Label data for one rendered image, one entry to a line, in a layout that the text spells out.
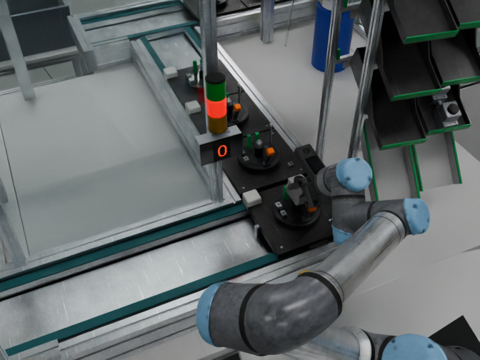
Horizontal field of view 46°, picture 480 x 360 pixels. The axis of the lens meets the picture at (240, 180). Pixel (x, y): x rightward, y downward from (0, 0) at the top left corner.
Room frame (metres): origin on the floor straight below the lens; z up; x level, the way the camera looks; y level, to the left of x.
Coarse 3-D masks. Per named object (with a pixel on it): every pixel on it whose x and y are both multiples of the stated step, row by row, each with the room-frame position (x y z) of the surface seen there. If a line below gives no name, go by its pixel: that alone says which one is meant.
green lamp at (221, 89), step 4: (208, 84) 1.13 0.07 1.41; (212, 84) 1.12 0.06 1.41; (216, 84) 1.12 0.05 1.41; (220, 84) 1.12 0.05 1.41; (224, 84) 1.13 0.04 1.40; (208, 88) 1.13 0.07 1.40; (212, 88) 1.12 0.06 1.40; (216, 88) 1.12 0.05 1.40; (220, 88) 1.12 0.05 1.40; (224, 88) 1.13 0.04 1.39; (208, 92) 1.13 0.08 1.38; (212, 92) 1.12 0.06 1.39; (216, 92) 1.12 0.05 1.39; (220, 92) 1.12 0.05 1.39; (224, 92) 1.13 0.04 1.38; (208, 96) 1.13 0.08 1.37; (212, 96) 1.12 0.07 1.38; (216, 96) 1.12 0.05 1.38; (220, 96) 1.12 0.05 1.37; (224, 96) 1.13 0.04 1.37; (212, 100) 1.12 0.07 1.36; (216, 100) 1.12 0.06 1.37; (220, 100) 1.12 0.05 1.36
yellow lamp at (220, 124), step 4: (208, 116) 1.13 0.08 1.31; (224, 116) 1.13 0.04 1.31; (208, 120) 1.14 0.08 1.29; (212, 120) 1.12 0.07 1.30; (216, 120) 1.12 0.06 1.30; (220, 120) 1.12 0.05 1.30; (224, 120) 1.13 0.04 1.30; (208, 124) 1.14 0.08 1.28; (212, 124) 1.12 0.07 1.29; (216, 124) 1.12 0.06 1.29; (220, 124) 1.12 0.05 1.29; (224, 124) 1.13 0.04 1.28; (208, 128) 1.14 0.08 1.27; (212, 128) 1.12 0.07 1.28; (216, 128) 1.12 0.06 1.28; (220, 128) 1.12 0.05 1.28; (224, 128) 1.13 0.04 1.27; (212, 132) 1.12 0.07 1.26; (216, 132) 1.12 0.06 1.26; (220, 132) 1.12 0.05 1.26
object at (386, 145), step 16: (352, 64) 1.36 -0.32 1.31; (384, 96) 1.29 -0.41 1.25; (368, 112) 1.23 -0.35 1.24; (384, 112) 1.24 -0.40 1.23; (400, 112) 1.24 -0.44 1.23; (416, 112) 1.23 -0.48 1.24; (384, 128) 1.20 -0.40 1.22; (400, 128) 1.20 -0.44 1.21; (416, 128) 1.20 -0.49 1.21; (384, 144) 1.15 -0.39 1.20; (400, 144) 1.14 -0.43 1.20
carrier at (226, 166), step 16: (256, 144) 1.34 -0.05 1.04; (272, 144) 1.40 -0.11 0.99; (224, 160) 1.34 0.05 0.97; (240, 160) 1.32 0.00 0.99; (256, 160) 1.32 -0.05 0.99; (272, 160) 1.32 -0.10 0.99; (288, 160) 1.34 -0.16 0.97; (240, 176) 1.27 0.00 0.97; (256, 176) 1.27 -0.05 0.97; (272, 176) 1.27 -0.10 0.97; (288, 176) 1.26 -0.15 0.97; (304, 176) 1.28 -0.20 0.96; (240, 192) 1.20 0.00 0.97
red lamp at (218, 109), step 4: (208, 100) 1.13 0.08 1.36; (224, 100) 1.13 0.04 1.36; (208, 104) 1.13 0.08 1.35; (212, 104) 1.12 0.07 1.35; (216, 104) 1.12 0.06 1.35; (220, 104) 1.12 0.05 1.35; (224, 104) 1.13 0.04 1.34; (208, 108) 1.13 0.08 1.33; (212, 108) 1.12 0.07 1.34; (216, 108) 1.12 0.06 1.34; (220, 108) 1.12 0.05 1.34; (224, 108) 1.13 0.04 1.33; (208, 112) 1.13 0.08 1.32; (212, 112) 1.12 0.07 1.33; (216, 112) 1.12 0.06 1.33; (220, 112) 1.12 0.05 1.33; (224, 112) 1.13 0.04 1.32; (212, 116) 1.12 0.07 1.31; (216, 116) 1.12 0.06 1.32; (220, 116) 1.12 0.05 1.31
